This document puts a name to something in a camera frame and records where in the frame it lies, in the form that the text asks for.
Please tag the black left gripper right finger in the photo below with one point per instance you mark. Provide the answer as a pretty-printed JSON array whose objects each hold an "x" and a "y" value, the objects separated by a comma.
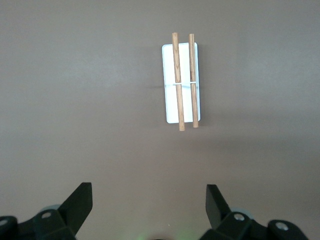
[{"x": 215, "y": 207}]

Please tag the white rack with wooden bars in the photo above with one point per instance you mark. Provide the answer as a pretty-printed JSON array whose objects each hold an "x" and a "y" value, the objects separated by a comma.
[{"x": 178, "y": 75}]

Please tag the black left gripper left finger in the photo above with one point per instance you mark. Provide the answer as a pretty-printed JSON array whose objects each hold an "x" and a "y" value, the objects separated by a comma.
[{"x": 75, "y": 207}]

